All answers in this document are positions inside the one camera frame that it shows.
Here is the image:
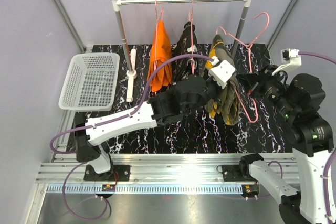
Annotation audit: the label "white plastic basket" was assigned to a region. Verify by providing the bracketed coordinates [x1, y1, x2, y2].
[58, 52, 120, 112]

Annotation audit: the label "camouflage yellow trousers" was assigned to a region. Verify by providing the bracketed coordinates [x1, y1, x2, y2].
[205, 34, 240, 126]

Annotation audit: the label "orange trousers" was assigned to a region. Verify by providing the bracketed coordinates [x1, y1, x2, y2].
[147, 20, 173, 92]

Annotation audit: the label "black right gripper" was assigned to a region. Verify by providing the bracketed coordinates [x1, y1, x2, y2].
[237, 64, 298, 119]

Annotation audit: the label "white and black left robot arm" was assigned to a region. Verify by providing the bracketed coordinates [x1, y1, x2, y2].
[75, 76, 228, 180]

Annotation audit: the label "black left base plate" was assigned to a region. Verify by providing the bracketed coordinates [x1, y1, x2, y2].
[83, 165, 131, 182]

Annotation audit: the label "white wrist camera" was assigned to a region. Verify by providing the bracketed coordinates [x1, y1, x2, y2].
[208, 56, 236, 89]
[272, 48, 302, 76]

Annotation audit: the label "aluminium rail frame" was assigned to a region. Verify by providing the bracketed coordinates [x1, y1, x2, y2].
[25, 152, 300, 223]

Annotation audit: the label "pink wire hanger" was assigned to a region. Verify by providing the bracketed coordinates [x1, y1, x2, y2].
[154, 0, 164, 70]
[188, 0, 196, 74]
[216, 12, 270, 123]

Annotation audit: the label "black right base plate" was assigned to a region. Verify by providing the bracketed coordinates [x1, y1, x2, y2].
[216, 165, 244, 182]

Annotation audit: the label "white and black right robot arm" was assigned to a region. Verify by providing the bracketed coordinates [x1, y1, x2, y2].
[237, 72, 335, 223]

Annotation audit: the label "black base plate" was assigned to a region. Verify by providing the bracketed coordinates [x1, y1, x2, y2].
[83, 165, 131, 182]
[216, 165, 244, 182]

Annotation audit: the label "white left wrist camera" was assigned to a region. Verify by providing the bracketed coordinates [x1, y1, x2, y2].
[208, 56, 236, 89]

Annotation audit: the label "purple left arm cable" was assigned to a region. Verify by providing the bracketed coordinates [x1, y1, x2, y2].
[49, 54, 215, 221]

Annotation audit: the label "white and silver clothes rack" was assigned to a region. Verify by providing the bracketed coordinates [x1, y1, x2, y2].
[111, 0, 252, 103]

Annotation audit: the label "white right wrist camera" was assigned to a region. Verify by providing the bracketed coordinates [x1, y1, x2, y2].
[272, 48, 302, 76]

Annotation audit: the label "black and white trousers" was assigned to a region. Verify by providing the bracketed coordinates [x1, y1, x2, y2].
[172, 21, 198, 82]

